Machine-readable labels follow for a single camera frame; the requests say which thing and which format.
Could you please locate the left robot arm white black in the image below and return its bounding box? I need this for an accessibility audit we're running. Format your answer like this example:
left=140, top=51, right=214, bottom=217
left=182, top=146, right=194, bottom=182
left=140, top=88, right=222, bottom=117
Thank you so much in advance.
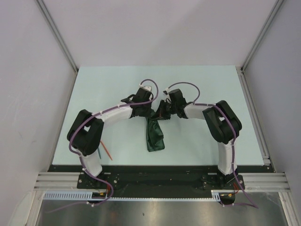
left=67, top=86, right=153, bottom=188

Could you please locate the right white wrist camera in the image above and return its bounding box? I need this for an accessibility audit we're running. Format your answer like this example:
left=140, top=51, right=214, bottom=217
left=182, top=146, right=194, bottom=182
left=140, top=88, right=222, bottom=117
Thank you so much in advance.
left=163, top=88, right=171, bottom=96

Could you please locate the front aluminium extrusion rail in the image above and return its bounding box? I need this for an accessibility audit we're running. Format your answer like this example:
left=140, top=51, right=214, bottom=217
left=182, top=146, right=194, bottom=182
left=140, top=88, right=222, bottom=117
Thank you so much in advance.
left=34, top=172, right=290, bottom=193

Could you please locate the right aluminium frame post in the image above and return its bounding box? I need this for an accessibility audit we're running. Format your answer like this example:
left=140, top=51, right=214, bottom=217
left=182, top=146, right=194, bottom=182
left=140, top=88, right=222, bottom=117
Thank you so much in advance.
left=240, top=0, right=286, bottom=73

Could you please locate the left aluminium frame post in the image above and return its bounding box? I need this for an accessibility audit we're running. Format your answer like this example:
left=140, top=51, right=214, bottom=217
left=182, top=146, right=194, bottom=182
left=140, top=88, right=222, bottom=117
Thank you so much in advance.
left=35, top=0, right=79, bottom=74

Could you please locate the right aluminium table rail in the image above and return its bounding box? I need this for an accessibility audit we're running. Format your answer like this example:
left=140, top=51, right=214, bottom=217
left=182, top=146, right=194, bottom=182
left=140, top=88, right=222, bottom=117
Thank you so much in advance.
left=236, top=67, right=273, bottom=167

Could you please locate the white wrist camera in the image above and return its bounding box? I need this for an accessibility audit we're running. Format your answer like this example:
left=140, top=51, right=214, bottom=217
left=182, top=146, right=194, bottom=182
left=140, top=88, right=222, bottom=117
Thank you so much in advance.
left=163, top=88, right=171, bottom=96
left=141, top=86, right=152, bottom=93

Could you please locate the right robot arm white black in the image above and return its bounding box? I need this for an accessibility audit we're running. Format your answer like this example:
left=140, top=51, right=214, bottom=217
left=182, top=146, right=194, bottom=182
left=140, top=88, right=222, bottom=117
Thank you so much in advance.
left=153, top=89, right=242, bottom=189

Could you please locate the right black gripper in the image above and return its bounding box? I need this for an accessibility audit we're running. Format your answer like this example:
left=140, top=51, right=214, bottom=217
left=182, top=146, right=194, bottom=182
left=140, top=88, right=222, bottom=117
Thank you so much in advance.
left=152, top=100, right=177, bottom=121

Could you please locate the white slotted cable duct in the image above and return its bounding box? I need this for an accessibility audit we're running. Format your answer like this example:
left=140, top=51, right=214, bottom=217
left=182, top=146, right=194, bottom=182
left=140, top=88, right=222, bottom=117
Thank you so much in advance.
left=43, top=190, right=234, bottom=202

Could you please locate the aluminium frame post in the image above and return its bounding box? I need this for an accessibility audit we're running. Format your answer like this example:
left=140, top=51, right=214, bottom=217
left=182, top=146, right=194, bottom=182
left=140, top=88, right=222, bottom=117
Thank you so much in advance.
left=35, top=0, right=79, bottom=74
left=240, top=0, right=286, bottom=73

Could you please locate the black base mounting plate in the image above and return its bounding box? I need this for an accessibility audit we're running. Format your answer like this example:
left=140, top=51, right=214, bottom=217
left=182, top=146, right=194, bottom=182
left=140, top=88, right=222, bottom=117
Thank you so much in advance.
left=48, top=165, right=274, bottom=198

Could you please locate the dark green cloth napkin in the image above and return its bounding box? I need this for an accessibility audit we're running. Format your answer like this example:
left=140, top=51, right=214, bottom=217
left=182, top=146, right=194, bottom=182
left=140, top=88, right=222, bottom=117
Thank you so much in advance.
left=145, top=109, right=165, bottom=152

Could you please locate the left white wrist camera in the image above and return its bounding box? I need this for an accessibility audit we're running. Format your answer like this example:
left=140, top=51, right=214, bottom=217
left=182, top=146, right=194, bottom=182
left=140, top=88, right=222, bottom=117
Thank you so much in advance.
left=141, top=86, right=152, bottom=93

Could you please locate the orange plastic fork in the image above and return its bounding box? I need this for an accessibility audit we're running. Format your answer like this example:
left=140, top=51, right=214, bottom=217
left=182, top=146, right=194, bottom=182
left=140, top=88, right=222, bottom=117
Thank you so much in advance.
left=100, top=141, right=113, bottom=161

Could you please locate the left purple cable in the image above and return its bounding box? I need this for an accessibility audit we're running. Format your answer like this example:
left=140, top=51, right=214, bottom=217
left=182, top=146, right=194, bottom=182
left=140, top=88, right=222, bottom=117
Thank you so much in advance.
left=46, top=79, right=160, bottom=212

